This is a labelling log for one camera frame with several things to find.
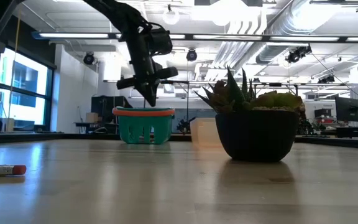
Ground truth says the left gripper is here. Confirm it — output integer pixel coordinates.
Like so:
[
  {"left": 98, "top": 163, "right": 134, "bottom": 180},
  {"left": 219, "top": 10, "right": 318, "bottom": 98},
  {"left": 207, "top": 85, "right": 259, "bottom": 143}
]
[{"left": 116, "top": 27, "right": 179, "bottom": 107}]

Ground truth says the yellow pencil with red eraser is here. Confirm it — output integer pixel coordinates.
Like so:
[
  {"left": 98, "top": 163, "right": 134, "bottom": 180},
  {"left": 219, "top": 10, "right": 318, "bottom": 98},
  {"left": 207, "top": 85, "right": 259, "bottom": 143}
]
[{"left": 0, "top": 164, "right": 27, "bottom": 179}]

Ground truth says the teal basket with orange rim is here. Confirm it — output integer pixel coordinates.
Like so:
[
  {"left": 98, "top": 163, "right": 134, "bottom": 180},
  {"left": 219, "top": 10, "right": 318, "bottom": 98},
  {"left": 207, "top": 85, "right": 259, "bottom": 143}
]
[{"left": 112, "top": 106, "right": 177, "bottom": 145}]

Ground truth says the black cabinet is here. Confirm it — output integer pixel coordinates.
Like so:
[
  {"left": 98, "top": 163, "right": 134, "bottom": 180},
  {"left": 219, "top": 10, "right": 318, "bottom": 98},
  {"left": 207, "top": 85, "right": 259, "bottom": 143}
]
[{"left": 91, "top": 95, "right": 133, "bottom": 125}]

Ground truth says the cardboard box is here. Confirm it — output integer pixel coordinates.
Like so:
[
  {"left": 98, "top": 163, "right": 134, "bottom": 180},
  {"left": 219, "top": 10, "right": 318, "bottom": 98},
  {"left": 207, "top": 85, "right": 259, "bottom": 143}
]
[{"left": 85, "top": 111, "right": 99, "bottom": 124}]

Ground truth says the translucent orange plastic tray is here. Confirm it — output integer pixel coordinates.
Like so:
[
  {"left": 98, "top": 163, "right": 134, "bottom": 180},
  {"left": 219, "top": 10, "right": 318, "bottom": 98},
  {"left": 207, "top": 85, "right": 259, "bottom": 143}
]
[{"left": 189, "top": 117, "right": 222, "bottom": 147}]

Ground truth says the succulent plant in black pot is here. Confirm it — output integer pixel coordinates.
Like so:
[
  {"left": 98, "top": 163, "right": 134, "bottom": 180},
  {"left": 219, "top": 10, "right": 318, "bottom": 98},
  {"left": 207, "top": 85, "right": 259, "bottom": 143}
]
[{"left": 193, "top": 64, "right": 304, "bottom": 163}]

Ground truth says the black beam with light strips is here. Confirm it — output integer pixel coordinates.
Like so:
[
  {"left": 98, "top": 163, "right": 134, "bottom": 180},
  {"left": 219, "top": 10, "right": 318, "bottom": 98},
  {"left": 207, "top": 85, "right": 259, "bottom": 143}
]
[{"left": 31, "top": 30, "right": 358, "bottom": 44}]

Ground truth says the beige cup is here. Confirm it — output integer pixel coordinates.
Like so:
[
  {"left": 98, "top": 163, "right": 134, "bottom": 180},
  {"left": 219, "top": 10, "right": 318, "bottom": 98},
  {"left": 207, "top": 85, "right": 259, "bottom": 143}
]
[{"left": 3, "top": 117, "right": 16, "bottom": 134}]

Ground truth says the black ceiling spotlight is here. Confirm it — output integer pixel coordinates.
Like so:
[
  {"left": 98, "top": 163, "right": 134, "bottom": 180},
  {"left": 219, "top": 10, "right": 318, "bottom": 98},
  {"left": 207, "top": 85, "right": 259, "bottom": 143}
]
[{"left": 285, "top": 44, "right": 313, "bottom": 65}]

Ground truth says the black computer monitor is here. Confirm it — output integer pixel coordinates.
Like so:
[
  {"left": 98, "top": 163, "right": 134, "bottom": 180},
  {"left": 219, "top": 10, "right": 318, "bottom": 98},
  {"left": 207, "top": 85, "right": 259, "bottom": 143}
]
[{"left": 334, "top": 96, "right": 358, "bottom": 123}]

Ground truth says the black background table frame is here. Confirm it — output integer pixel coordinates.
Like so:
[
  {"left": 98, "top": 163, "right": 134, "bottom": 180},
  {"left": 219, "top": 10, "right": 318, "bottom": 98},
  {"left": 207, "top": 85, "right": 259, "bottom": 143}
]
[{"left": 141, "top": 79, "right": 193, "bottom": 124}]

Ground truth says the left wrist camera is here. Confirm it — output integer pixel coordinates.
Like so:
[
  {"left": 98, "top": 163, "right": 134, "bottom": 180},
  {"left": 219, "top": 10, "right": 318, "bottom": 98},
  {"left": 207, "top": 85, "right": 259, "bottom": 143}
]
[{"left": 147, "top": 27, "right": 174, "bottom": 57}]

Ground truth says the black aluminium table frame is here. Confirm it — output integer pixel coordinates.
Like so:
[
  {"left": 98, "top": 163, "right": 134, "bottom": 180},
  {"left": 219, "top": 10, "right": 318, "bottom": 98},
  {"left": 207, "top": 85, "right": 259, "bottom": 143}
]
[{"left": 0, "top": 131, "right": 358, "bottom": 151}]

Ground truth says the thin yellow hanging cord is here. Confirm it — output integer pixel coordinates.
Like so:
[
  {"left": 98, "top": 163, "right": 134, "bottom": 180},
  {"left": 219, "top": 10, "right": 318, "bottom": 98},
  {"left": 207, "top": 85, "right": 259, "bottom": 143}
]
[{"left": 7, "top": 9, "right": 22, "bottom": 119}]

